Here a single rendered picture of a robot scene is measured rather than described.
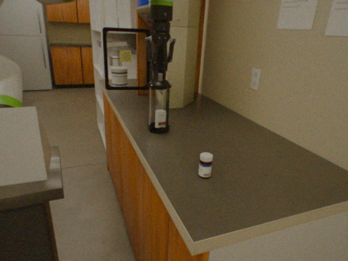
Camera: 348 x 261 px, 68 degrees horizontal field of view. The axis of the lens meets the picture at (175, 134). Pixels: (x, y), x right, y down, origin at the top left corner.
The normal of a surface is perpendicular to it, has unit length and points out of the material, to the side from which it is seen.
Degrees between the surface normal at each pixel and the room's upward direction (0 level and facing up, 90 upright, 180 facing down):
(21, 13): 90
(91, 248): 0
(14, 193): 0
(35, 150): 90
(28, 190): 0
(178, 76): 90
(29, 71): 90
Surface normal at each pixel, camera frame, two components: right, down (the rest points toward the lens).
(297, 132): -0.93, 0.10
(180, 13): 0.36, 0.36
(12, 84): 0.85, -0.37
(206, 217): 0.05, -0.92
